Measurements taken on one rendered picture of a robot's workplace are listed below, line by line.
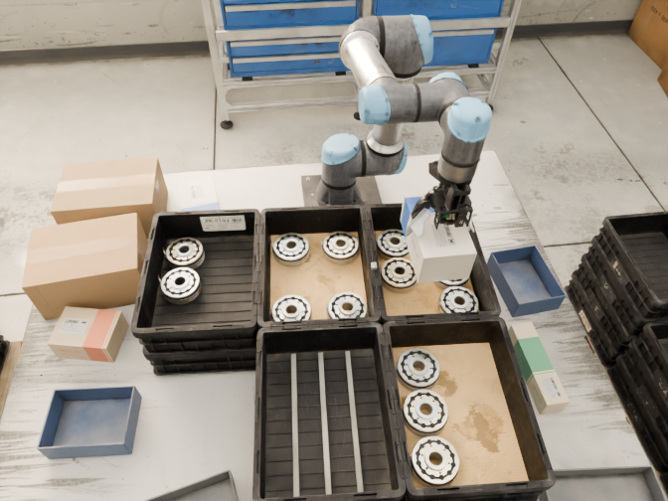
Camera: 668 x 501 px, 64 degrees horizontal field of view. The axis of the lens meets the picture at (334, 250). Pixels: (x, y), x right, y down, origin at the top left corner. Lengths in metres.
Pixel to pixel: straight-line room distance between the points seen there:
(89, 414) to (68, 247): 0.47
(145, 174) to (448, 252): 1.05
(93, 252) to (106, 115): 2.14
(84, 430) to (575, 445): 1.23
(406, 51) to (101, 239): 0.99
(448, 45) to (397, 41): 1.94
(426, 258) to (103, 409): 0.91
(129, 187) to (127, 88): 2.15
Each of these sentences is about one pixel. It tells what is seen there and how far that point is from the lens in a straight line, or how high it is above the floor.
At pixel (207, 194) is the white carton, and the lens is 1.82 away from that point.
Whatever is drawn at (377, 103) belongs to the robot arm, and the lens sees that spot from 1.05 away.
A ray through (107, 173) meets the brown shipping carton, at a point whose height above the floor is 0.86.
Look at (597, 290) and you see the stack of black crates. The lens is 2.31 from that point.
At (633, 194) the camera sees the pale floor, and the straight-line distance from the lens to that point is 3.39.
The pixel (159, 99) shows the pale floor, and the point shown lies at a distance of 3.75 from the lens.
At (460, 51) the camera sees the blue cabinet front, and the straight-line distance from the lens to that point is 3.39.
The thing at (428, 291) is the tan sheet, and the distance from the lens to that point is 1.50.
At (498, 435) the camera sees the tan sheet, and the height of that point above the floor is 0.83.
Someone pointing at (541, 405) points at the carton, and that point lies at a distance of 1.52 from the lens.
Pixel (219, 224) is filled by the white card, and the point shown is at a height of 0.89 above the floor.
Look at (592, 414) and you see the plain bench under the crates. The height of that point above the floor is 0.70.
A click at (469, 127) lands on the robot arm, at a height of 1.44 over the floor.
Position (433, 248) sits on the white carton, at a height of 1.13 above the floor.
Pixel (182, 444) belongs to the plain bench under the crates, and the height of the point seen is 0.70.
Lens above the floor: 2.02
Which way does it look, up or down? 50 degrees down
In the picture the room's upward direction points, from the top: 1 degrees clockwise
